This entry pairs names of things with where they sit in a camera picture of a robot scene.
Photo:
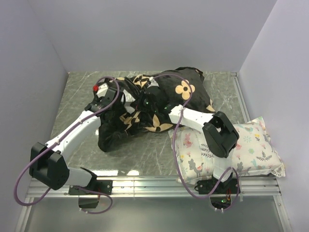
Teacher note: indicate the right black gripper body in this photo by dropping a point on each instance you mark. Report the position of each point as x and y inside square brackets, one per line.
[144, 104]

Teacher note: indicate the black pillowcase with tan flowers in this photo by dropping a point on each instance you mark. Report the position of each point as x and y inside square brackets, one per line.
[120, 124]

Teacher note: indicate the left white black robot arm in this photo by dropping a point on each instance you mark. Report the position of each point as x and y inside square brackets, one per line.
[48, 162]

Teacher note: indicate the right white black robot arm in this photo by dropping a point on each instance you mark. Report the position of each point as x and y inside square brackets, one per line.
[219, 133]

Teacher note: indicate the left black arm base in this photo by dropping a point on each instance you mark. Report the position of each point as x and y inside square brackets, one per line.
[91, 191]

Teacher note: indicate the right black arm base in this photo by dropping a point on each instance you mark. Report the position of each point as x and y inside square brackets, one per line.
[222, 203]

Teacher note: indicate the white floral printed pillow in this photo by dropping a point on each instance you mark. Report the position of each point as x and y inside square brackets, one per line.
[254, 155]

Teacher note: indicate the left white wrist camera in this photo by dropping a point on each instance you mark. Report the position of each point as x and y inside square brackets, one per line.
[100, 90]

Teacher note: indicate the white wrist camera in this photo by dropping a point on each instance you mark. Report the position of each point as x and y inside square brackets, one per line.
[152, 83]
[100, 90]

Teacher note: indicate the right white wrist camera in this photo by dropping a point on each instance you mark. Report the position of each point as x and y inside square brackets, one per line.
[152, 83]

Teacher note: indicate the aluminium mounting rail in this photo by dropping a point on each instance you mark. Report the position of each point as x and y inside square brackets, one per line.
[162, 186]

